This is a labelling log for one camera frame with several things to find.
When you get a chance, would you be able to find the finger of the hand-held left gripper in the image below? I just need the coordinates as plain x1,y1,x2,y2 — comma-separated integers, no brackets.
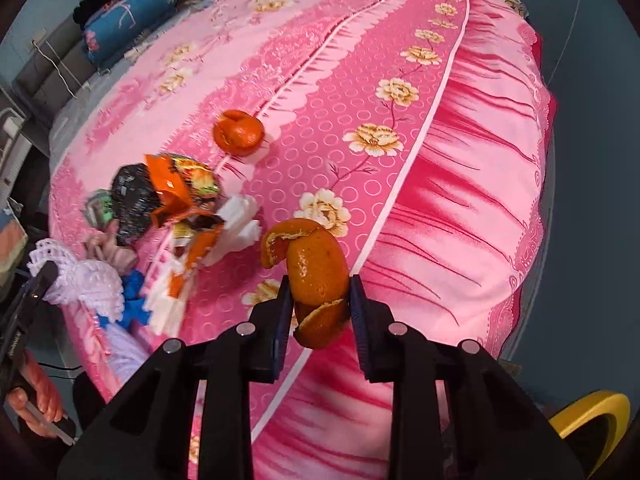
19,260,60,307

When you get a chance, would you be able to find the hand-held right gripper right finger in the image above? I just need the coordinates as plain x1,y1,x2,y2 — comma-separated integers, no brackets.
349,274,586,480

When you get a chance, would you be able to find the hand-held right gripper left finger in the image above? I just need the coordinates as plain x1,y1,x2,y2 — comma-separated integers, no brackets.
57,276,296,480

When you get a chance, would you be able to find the curved orange peel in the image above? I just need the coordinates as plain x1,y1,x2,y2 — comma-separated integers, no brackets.
259,218,351,351

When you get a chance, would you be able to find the round orange peel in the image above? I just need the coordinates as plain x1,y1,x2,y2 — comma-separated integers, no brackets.
212,109,266,157

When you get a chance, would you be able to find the person's left hand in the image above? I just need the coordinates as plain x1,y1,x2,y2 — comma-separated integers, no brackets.
0,350,77,447

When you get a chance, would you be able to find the striped cloth pile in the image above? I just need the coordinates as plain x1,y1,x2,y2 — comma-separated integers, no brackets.
0,204,29,288

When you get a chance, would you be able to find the white foam fruit net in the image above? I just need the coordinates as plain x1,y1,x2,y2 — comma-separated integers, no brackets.
27,238,125,322

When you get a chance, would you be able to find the pink crumpled cloth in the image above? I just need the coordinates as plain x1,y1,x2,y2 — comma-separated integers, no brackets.
82,231,139,275

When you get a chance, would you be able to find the green crumpled packet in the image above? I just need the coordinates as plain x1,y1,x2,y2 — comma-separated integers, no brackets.
81,189,120,230

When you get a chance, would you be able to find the blue crumpled scrap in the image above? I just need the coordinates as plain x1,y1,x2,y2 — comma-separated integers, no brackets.
96,270,154,332

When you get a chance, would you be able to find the crumpled orange snack wrapper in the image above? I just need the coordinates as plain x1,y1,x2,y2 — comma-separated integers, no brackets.
167,214,227,302

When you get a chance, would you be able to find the lavender plastic bag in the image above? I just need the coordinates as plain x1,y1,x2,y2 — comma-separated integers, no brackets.
101,321,152,377

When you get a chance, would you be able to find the white torn foam piece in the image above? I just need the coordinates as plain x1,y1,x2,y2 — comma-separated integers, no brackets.
141,259,190,337

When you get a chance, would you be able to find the black patterned snack packet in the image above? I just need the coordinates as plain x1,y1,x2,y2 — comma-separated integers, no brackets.
109,164,168,248

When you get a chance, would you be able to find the bedside cabinet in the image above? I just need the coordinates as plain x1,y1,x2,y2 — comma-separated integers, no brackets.
0,79,37,203

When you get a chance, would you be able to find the orange floral snack wrapper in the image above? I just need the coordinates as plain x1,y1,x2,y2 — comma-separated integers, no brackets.
144,154,222,227

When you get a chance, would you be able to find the pink floral blanket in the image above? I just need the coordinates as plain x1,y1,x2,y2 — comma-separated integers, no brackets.
47,0,560,480

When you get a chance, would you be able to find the grey padded headboard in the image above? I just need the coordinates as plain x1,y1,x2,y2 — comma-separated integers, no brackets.
12,6,103,128

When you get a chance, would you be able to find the yellow plastic stool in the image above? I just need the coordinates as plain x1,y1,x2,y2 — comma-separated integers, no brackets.
546,392,632,480

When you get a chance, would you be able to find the blue floral pillow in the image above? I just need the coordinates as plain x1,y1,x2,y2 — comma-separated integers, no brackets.
82,0,184,73

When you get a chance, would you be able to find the white cable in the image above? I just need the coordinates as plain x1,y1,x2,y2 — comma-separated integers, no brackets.
31,34,92,92

